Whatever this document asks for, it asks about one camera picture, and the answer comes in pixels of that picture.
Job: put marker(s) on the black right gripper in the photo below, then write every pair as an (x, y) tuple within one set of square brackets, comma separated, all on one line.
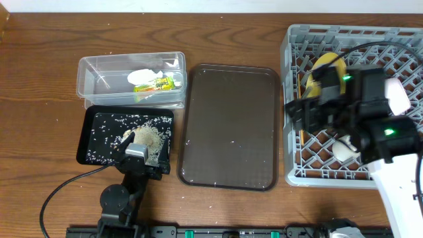
[(303, 111)]

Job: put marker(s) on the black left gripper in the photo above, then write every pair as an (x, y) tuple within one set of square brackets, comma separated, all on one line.
[(165, 167)]

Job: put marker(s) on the wooden chopstick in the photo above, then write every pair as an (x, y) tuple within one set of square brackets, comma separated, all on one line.
[(301, 132)]

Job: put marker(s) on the yellow plate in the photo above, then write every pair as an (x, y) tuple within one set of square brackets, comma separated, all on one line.
[(313, 87)]

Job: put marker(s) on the white cup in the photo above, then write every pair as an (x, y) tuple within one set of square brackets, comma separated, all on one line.
[(343, 149)]

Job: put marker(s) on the green snack wrapper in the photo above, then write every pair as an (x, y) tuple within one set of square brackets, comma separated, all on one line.
[(158, 84)]

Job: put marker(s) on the white tissue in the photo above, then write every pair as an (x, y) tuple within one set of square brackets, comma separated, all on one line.
[(143, 76)]

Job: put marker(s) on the pink bowl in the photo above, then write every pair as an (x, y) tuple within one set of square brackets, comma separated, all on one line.
[(396, 96)]

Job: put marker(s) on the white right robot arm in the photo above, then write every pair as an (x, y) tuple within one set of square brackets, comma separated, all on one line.
[(389, 145)]

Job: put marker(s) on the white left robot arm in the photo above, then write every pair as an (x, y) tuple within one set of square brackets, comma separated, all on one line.
[(120, 203)]

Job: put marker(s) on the grey dishwasher rack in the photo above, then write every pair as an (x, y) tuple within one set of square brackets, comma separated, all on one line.
[(314, 164)]

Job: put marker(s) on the spilled rice pile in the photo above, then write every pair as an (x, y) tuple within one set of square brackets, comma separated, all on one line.
[(109, 130)]

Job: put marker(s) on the black bin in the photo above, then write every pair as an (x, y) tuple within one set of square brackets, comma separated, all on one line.
[(93, 110)]

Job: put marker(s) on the dark brown tray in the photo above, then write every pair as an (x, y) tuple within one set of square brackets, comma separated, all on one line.
[(230, 135)]

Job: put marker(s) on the clear plastic bin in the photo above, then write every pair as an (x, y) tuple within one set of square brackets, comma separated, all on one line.
[(102, 80)]

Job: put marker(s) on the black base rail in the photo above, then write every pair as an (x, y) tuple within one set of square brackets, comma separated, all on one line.
[(290, 231)]

